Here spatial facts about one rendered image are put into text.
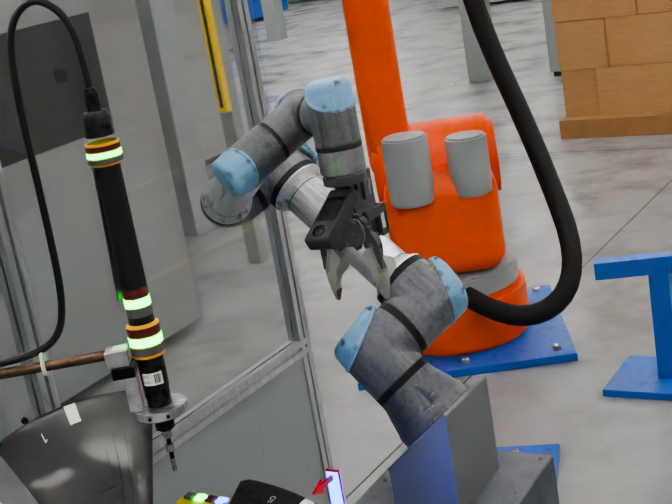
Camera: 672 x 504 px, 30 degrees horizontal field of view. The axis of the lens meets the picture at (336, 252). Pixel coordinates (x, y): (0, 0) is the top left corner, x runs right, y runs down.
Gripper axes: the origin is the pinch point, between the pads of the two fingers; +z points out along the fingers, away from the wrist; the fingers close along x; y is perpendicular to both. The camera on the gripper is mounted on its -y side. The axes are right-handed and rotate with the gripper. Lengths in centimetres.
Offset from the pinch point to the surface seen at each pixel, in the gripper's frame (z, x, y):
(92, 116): -42, -1, -51
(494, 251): 89, 128, 305
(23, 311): 1, 71, -7
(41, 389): 17, 71, -7
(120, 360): -10, 3, -53
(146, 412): -3, 1, -52
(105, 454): 6, 15, -48
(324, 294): 131, 265, 368
